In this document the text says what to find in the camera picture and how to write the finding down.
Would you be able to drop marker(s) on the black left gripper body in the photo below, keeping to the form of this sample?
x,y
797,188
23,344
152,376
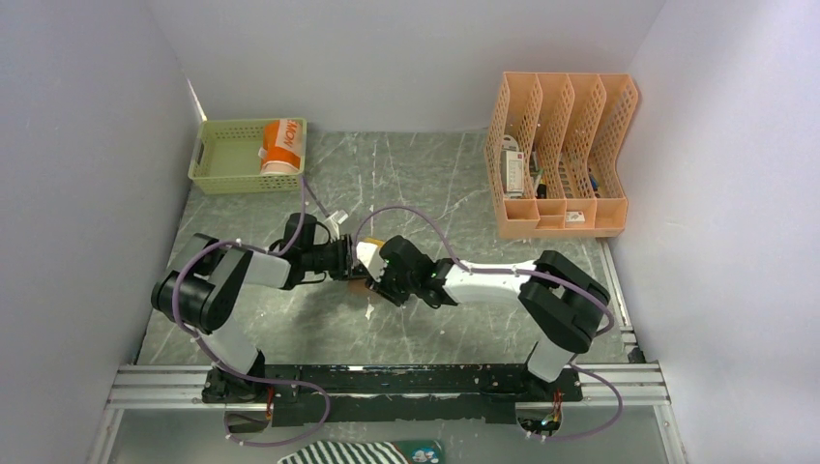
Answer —
x,y
331,258

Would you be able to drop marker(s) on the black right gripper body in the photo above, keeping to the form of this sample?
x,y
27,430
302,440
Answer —
x,y
395,288

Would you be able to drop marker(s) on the yellow brown towel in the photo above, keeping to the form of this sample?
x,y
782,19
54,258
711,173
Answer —
x,y
359,286

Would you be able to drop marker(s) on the orange white patterned towel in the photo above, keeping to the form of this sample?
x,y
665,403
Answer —
x,y
282,148

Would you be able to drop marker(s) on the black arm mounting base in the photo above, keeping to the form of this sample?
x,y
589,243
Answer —
x,y
305,394

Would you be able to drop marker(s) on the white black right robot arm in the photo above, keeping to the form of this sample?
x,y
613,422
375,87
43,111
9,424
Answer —
x,y
567,304

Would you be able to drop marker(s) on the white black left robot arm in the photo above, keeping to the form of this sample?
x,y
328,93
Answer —
x,y
200,287

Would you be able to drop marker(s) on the green plastic basket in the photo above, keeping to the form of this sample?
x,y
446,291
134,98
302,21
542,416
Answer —
x,y
225,159

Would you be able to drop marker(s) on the white red paper card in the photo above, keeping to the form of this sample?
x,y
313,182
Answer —
x,y
512,169

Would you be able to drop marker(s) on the small white box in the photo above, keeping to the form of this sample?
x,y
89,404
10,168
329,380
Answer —
x,y
574,217

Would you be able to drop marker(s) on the teal patterned cloth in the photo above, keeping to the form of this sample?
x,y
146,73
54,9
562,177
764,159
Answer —
x,y
420,451

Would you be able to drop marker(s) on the black white striped towel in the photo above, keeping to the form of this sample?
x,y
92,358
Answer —
x,y
325,452

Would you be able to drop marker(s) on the orange plastic file organizer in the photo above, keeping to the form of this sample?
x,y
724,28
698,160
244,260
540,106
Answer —
x,y
570,127

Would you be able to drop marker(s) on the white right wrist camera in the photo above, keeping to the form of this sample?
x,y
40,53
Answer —
x,y
369,256

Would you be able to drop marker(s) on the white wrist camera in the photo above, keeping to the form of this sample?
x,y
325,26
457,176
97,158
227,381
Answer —
x,y
335,222
369,256

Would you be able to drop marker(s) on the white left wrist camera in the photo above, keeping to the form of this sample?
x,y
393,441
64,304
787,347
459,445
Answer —
x,y
335,222

